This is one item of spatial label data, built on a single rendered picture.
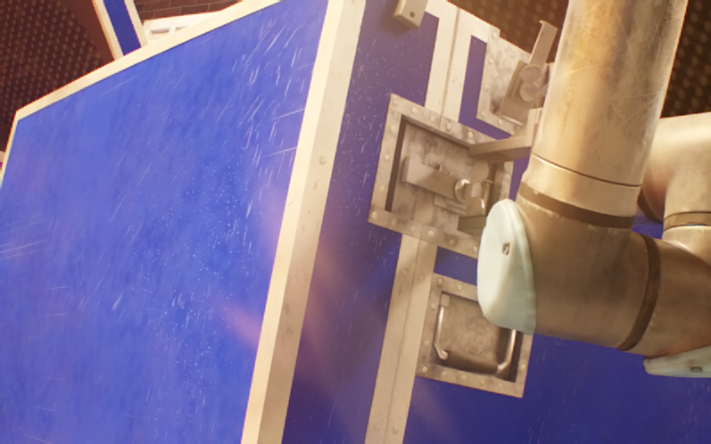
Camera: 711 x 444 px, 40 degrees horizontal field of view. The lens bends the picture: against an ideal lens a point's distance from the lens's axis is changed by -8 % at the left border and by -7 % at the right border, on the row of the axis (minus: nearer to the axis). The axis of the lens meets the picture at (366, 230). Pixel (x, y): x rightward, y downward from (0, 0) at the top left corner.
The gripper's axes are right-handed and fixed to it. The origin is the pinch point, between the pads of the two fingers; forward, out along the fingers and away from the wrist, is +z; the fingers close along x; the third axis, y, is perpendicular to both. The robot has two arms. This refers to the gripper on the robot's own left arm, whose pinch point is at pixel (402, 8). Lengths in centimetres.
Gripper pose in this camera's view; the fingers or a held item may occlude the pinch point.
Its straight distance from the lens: 103.5
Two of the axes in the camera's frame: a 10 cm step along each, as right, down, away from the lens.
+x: -6.1, 0.4, 7.9
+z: -3.1, 9.1, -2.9
